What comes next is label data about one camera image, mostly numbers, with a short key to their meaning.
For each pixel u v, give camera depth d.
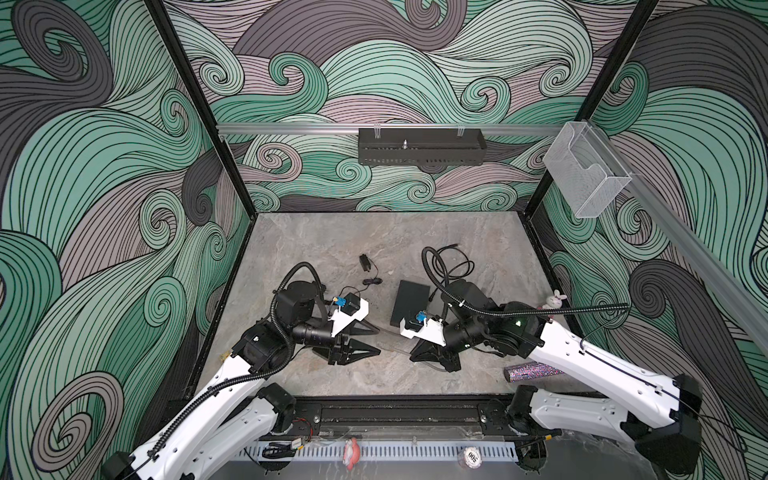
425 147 0.95
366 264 1.01
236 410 0.47
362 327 0.91
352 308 0.53
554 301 0.87
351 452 0.64
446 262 1.05
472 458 0.63
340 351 0.55
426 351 0.58
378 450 0.70
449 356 0.57
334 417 0.74
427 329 0.55
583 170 0.80
